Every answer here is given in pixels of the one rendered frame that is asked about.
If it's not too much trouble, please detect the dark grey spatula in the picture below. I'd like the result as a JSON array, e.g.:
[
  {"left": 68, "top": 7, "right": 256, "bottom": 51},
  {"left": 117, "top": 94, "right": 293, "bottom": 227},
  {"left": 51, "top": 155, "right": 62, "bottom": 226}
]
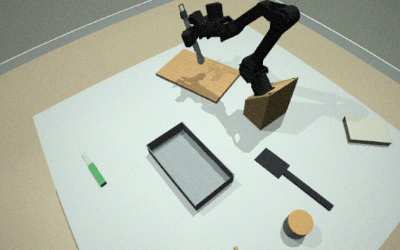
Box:
[{"left": 254, "top": 148, "right": 334, "bottom": 211}]

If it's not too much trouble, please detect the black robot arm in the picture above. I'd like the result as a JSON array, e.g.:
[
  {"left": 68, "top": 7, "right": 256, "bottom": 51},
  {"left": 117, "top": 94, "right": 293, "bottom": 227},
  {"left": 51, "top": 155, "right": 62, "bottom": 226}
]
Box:
[{"left": 188, "top": 0, "right": 300, "bottom": 96}]

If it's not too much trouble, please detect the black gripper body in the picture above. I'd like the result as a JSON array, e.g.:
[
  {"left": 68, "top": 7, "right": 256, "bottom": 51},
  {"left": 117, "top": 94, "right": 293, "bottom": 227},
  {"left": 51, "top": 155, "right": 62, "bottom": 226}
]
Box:
[{"left": 182, "top": 15, "right": 212, "bottom": 47}]

